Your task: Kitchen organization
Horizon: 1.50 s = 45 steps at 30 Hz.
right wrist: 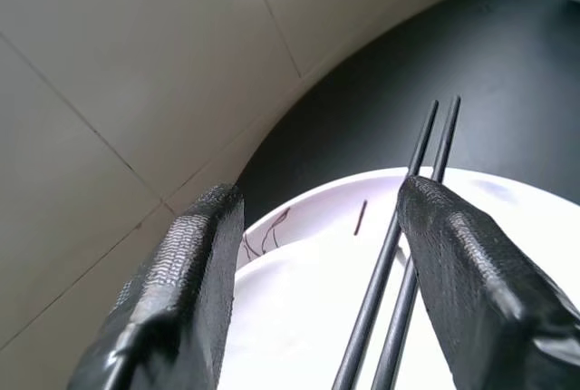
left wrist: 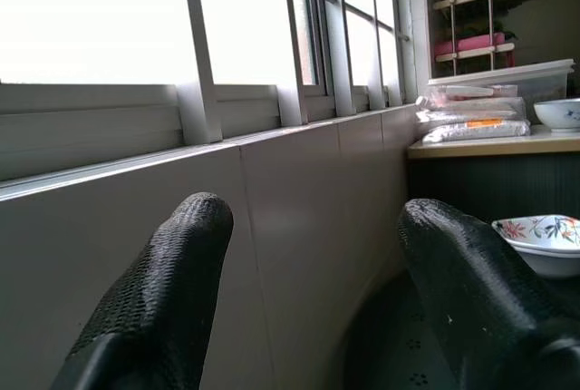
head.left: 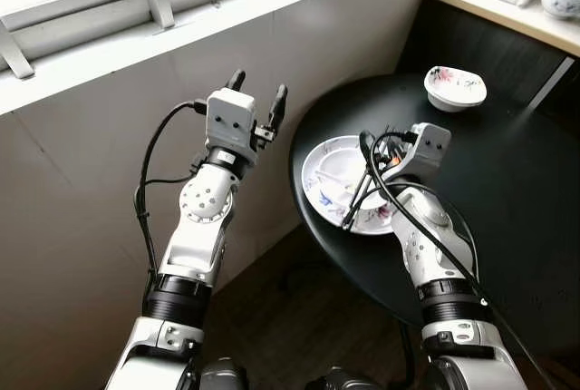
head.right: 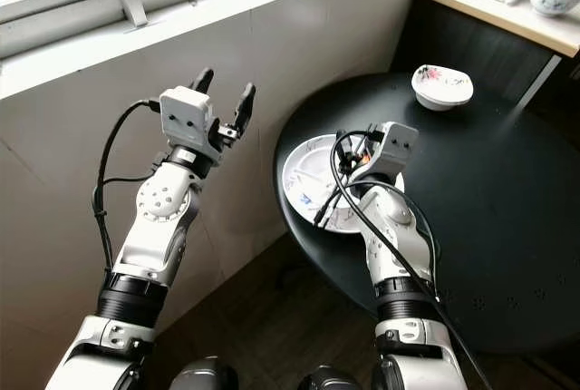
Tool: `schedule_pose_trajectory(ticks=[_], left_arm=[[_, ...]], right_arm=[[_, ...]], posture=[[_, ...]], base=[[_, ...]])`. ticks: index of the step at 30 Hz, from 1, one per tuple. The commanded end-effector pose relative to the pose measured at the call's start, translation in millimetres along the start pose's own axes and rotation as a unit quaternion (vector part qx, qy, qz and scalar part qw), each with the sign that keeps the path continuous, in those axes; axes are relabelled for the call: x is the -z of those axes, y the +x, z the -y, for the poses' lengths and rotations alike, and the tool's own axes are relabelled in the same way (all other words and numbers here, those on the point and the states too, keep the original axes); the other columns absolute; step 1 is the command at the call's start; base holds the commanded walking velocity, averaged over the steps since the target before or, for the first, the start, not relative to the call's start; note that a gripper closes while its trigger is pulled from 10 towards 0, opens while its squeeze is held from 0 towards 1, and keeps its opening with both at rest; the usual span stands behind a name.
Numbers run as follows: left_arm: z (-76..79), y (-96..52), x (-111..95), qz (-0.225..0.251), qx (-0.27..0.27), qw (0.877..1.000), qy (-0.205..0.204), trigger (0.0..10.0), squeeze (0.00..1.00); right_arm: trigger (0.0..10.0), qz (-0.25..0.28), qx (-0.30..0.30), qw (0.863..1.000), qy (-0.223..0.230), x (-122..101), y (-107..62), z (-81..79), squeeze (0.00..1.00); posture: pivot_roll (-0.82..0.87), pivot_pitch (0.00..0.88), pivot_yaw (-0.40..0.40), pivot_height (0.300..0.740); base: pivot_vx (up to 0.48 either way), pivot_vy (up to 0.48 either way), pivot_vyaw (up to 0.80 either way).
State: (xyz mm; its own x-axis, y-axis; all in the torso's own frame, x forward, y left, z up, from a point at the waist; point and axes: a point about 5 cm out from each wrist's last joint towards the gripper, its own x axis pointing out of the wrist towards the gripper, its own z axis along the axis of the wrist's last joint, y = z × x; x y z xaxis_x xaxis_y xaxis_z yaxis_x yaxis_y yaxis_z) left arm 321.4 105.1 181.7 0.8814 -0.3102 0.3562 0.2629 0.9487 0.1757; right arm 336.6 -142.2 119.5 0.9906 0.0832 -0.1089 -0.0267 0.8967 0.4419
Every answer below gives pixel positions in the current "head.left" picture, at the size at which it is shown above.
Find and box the dark grey robot leg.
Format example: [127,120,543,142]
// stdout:
[198,358,250,390]
[306,367,386,390]

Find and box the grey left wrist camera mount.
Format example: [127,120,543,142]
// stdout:
[206,88,258,153]

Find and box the round black table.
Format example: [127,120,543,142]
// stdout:
[288,71,580,390]

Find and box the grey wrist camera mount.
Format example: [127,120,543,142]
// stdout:
[206,88,258,153]
[410,122,452,175]

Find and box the dark cabinet with wooden top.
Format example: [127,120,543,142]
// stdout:
[395,0,580,137]

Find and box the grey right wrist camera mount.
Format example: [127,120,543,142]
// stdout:
[410,122,452,175]

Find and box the white floral bowl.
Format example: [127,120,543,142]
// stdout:
[423,64,488,114]

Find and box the dark grey robot left leg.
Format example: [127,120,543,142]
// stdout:
[198,358,250,390]

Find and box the dark grey robot right leg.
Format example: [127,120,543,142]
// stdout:
[306,367,386,390]

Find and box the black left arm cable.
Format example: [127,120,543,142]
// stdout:
[133,98,211,314]

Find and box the dark chopstick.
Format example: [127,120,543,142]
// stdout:
[341,168,372,230]
[350,174,378,225]

